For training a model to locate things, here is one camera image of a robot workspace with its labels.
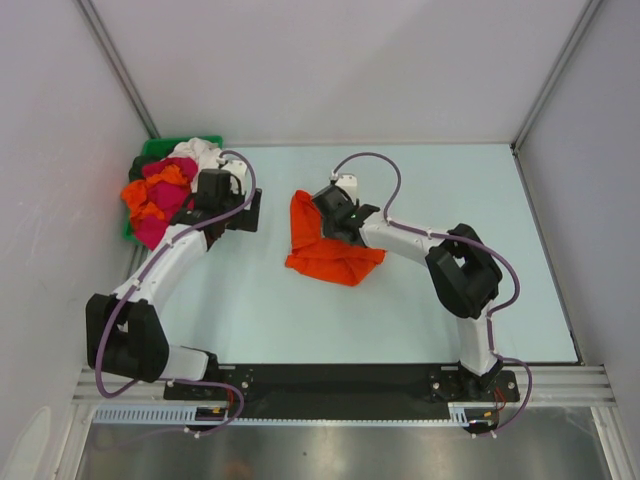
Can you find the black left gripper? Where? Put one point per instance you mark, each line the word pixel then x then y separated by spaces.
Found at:
pixel 246 219

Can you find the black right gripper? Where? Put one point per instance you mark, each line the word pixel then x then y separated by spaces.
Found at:
pixel 327 231

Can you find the orange t-shirt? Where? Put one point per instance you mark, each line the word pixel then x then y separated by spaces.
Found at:
pixel 144 197
pixel 321 258

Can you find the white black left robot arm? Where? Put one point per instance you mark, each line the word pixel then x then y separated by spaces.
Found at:
pixel 125 335

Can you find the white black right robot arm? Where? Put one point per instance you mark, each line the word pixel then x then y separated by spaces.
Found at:
pixel 464 275

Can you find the magenta t-shirt in bin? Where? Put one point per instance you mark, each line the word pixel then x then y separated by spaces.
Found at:
pixel 151 231

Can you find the white t-shirt in bin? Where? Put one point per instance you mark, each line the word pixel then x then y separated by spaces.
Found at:
pixel 205 154

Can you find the orange t-shirt in bin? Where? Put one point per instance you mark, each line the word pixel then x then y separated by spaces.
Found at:
pixel 144 197

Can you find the dark green t-shirt in bin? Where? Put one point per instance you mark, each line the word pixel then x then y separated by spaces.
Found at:
pixel 136 170

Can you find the green plastic bin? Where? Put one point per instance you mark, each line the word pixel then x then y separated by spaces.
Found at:
pixel 160 147

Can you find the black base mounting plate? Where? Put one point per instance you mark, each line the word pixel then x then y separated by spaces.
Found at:
pixel 359 392

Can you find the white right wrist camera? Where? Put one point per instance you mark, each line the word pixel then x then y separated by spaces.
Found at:
pixel 344 185

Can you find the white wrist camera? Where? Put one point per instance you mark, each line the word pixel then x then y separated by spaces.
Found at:
pixel 344 185
pixel 238 171

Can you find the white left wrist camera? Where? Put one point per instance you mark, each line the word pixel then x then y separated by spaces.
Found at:
pixel 238 171

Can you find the slotted grey cable duct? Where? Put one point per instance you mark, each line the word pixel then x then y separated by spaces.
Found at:
pixel 438 414

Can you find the aluminium frame rail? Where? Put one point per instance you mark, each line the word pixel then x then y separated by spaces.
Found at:
pixel 572 386

